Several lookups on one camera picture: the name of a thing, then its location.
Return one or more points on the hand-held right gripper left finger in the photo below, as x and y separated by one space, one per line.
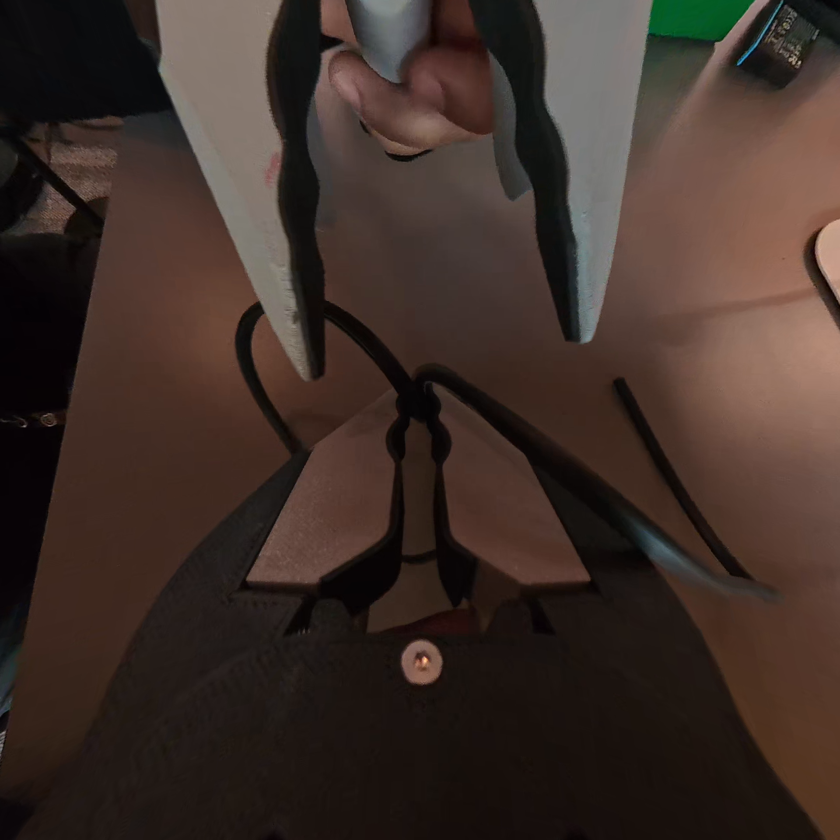
315 525

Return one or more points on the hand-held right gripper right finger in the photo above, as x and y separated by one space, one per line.
512 525

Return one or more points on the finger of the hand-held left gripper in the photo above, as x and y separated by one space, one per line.
604 98
223 98

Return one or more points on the green plastic bin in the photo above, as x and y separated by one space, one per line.
689 16

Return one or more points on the person's left hand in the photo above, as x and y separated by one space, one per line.
433 105

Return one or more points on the black wooden book stand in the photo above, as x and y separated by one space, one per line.
832 262

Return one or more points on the black camera battery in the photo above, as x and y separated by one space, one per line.
781 39

